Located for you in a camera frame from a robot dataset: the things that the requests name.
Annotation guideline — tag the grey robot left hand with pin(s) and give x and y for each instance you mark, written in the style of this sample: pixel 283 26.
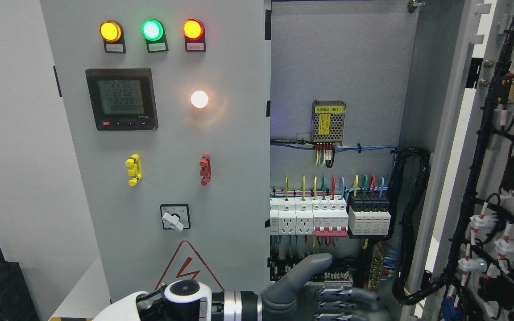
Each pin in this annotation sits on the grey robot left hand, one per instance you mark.
pixel 292 299

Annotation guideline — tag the grey cabinet door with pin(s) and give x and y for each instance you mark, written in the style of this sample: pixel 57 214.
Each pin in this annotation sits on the grey cabinet door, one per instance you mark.
pixel 228 215
pixel 460 108

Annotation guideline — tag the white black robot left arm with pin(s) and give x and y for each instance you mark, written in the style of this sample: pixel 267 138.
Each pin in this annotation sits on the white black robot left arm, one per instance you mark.
pixel 185 300

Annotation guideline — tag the white lower relay row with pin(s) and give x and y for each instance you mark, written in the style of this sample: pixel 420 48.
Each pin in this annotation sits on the white lower relay row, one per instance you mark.
pixel 341 270

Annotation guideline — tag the white socket breaker row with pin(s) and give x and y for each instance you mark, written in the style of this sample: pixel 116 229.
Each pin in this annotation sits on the white socket breaker row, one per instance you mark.
pixel 308 216

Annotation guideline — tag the red electrical hazard warning sticker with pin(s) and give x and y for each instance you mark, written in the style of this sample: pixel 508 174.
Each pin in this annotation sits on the red electrical hazard warning sticker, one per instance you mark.
pixel 187 263

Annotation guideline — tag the black surge protector module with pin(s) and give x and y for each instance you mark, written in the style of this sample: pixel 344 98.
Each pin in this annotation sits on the black surge protector module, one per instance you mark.
pixel 368 217

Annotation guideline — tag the metal mesh power supply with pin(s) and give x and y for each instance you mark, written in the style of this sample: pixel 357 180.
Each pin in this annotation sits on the metal mesh power supply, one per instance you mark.
pixel 328 118

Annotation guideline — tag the white glowing indicator lamp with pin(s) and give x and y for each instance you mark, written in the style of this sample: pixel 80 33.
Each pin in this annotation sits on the white glowing indicator lamp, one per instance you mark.
pixel 199 99

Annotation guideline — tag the black digital power meter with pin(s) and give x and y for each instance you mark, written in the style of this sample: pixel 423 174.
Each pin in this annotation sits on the black digital power meter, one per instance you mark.
pixel 122 99

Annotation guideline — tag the black box at left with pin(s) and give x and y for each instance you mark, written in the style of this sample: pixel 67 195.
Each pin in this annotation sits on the black box at left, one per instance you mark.
pixel 15 299

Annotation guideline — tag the red indicator light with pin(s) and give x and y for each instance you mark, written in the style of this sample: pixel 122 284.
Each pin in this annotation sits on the red indicator light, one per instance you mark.
pixel 194 35

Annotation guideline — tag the green indicator light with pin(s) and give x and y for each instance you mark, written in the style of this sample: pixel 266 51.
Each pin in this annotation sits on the green indicator light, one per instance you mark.
pixel 155 36

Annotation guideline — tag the yellow indicator light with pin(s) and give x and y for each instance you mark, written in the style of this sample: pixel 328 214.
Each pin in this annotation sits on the yellow indicator light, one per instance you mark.
pixel 113 37

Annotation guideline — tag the white rotary selector switch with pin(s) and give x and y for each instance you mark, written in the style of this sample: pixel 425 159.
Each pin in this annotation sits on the white rotary selector switch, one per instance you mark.
pixel 175 216

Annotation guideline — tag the red terminal post block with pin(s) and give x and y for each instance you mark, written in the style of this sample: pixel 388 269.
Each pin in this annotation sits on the red terminal post block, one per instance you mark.
pixel 205 169

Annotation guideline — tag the yellow terminal post block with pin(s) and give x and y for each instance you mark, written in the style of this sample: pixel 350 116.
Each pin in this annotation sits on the yellow terminal post block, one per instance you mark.
pixel 133 169

